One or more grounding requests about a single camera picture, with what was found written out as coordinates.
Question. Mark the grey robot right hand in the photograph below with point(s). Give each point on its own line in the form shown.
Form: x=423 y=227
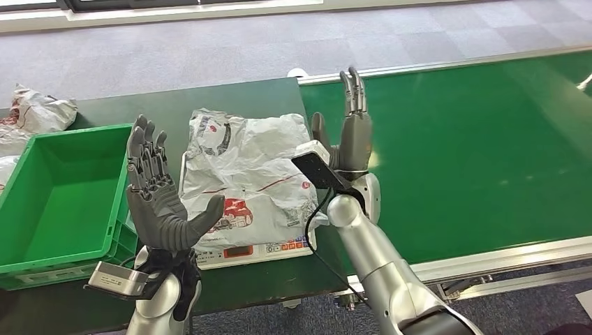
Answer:
x=356 y=138

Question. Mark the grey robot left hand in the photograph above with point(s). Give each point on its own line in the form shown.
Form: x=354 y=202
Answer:
x=157 y=217

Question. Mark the white printed plastic mailer package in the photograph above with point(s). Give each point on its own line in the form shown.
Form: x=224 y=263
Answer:
x=249 y=157

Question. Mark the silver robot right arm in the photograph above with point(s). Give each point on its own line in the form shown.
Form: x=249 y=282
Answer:
x=379 y=268

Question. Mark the white electronic weighing scale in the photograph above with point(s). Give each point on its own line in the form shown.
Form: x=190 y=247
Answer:
x=259 y=253

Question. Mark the crumpled white plastic package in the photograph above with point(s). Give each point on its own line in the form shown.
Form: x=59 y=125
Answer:
x=41 y=111
x=11 y=138
x=7 y=171

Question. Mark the green plastic crate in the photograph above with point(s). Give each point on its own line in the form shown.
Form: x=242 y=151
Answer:
x=60 y=199

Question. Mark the green conveyor belt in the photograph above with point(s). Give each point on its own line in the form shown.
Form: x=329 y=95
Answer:
x=462 y=138

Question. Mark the dark green table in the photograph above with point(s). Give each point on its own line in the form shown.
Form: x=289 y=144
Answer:
x=259 y=92

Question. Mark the white table foot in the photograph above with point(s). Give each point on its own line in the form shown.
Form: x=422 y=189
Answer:
x=291 y=304

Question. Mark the white paper sheet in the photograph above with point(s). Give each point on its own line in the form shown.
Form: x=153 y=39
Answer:
x=586 y=305

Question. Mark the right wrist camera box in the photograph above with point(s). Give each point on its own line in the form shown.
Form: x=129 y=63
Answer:
x=319 y=168

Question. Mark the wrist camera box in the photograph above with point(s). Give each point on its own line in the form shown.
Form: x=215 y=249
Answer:
x=115 y=279
x=319 y=168

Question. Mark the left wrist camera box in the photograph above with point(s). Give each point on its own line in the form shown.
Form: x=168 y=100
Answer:
x=115 y=279

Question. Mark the metal conveyor bracket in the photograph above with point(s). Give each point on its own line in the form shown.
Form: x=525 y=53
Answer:
x=347 y=303

